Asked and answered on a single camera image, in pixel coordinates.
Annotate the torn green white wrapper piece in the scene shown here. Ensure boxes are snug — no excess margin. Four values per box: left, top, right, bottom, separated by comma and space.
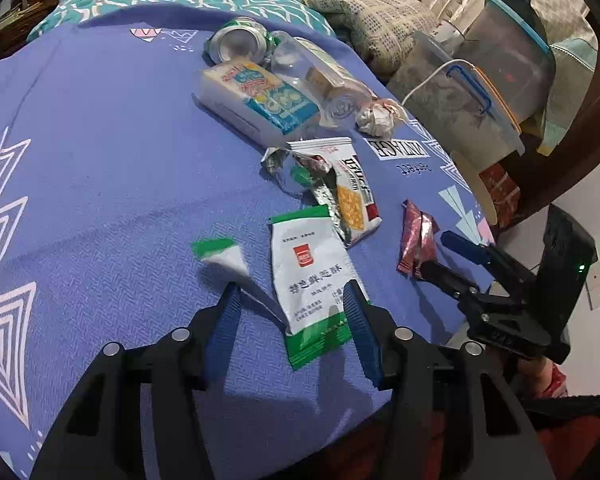
192, 237, 250, 278

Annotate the blue patterned bed blanket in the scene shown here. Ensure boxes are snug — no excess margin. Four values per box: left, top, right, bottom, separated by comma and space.
0, 3, 486, 479

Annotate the cracker snack packet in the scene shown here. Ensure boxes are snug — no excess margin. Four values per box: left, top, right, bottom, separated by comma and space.
261, 136, 381, 247

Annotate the tissue pack blue yellow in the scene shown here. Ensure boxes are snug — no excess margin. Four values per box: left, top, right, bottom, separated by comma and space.
195, 58, 321, 148

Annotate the red orange paper bag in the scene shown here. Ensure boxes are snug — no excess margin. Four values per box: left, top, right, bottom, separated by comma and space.
480, 164, 520, 221

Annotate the crushed green soda can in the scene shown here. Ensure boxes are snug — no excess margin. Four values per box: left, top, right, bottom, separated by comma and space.
204, 16, 276, 64

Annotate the grey patterned pillow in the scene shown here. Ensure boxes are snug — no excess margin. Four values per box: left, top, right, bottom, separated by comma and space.
303, 0, 439, 81

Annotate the white paper ball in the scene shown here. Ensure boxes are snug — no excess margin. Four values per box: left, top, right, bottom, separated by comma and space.
355, 99, 408, 139

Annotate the clear plastic bottle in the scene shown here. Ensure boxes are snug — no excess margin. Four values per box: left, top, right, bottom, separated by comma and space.
270, 30, 374, 130

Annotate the white power cable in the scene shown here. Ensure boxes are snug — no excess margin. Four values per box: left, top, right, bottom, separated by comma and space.
401, 57, 479, 106

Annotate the person's right hand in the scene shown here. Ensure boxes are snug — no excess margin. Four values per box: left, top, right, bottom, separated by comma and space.
518, 356, 568, 399

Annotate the dark red foil wrapper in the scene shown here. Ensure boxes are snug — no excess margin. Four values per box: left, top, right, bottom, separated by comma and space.
396, 200, 439, 280

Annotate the green white snack wrapper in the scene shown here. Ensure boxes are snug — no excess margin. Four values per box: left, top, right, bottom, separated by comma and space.
270, 206, 358, 370

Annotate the clear storage box blue lid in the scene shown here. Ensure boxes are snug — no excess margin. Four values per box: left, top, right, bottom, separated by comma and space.
388, 0, 555, 172

